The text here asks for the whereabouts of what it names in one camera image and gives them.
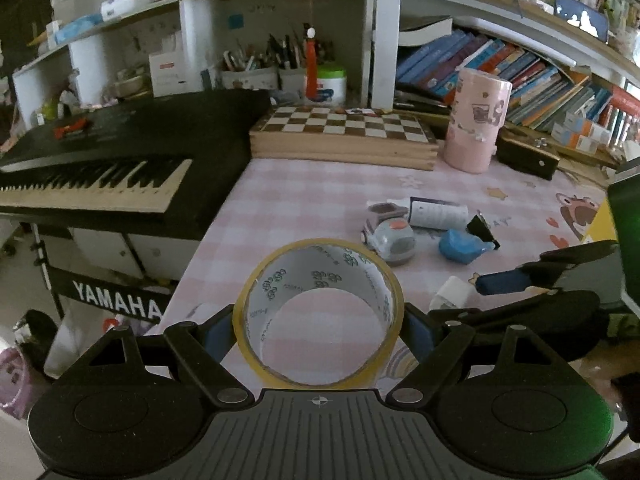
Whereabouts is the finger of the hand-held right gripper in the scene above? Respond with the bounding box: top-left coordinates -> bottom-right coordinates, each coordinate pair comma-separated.
475,240 -> 621,297
428,294 -> 557,332

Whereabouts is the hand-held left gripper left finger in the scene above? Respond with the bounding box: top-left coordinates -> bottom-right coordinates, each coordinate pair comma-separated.
64,305 -> 251,409

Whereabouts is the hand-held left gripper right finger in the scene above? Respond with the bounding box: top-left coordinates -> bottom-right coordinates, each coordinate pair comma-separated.
385,305 -> 584,407

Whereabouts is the yellow cardboard box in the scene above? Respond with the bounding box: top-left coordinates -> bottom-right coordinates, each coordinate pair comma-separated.
582,197 -> 621,246

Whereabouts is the blue whale toy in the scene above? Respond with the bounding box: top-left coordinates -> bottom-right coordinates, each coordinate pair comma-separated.
439,229 -> 494,265

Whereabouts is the yellow tape roll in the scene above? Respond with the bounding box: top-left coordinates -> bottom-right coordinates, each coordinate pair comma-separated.
232,239 -> 405,389

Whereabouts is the grey blue toy car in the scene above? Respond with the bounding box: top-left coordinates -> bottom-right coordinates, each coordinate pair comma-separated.
361,202 -> 417,266

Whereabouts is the pink checked cloth desktop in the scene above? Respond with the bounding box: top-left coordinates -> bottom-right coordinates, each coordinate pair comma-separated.
145,157 -> 621,391

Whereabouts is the black binder clip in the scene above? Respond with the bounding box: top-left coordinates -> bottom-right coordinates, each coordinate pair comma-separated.
466,212 -> 501,252

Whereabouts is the white bottle with black label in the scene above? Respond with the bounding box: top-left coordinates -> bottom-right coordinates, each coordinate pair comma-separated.
385,197 -> 470,231

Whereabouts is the white drawer cabinet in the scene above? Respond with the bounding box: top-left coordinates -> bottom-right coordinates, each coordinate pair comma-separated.
70,227 -> 201,281

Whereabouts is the orange white small box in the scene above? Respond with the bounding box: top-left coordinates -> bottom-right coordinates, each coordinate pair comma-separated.
552,126 -> 614,154
565,111 -> 597,134

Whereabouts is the black keyboard stand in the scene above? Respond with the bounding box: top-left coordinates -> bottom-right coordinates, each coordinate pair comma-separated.
30,225 -> 171,326

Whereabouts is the black wooden box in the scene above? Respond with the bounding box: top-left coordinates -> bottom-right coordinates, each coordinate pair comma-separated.
497,132 -> 561,181

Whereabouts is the red flat box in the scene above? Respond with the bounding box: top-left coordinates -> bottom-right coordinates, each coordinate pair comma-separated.
610,86 -> 640,113

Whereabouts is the pink cylindrical canister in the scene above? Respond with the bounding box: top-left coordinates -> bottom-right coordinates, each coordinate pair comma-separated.
444,67 -> 513,175

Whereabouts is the row of leaning books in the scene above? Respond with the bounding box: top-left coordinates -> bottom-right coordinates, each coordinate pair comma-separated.
395,30 -> 640,161

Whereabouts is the pink bag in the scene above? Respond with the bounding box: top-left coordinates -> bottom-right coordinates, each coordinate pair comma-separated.
0,347 -> 39,419

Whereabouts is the black electronic keyboard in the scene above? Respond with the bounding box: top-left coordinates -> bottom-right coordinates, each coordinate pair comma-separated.
0,89 -> 274,241

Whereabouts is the wooden chessboard box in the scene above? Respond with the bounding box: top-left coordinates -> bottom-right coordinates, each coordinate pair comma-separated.
249,106 -> 440,172

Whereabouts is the red bow clip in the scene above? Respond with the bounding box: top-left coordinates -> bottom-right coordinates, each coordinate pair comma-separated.
54,117 -> 91,139

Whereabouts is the white pen holder with pens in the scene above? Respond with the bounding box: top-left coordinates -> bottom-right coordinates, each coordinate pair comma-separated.
220,35 -> 308,94

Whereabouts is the white green jar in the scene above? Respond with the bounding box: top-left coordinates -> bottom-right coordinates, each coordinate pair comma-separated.
316,64 -> 349,107

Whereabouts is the white box red label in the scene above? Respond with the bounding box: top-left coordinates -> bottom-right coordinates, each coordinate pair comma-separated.
148,50 -> 184,97

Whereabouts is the white bookshelf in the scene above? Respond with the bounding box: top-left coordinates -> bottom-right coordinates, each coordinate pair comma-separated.
10,0 -> 640,113

